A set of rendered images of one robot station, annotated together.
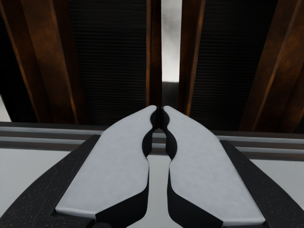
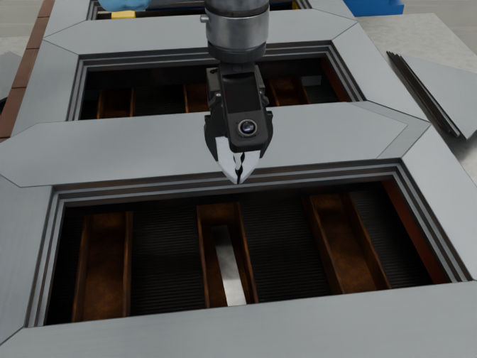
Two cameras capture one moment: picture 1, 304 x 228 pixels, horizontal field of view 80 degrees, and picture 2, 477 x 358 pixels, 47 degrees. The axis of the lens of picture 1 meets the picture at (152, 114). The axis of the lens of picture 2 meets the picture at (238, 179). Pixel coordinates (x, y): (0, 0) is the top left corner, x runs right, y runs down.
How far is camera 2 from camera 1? 67 cm
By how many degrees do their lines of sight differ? 21
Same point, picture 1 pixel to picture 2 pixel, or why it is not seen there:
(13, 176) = (338, 143)
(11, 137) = (341, 170)
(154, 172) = not seen: hidden behind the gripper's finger
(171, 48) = (228, 270)
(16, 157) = (335, 156)
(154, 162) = not seen: hidden behind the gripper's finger
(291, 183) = (123, 164)
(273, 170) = (141, 171)
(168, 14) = (237, 292)
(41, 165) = (316, 153)
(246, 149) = (162, 184)
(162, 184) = not seen: hidden behind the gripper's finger
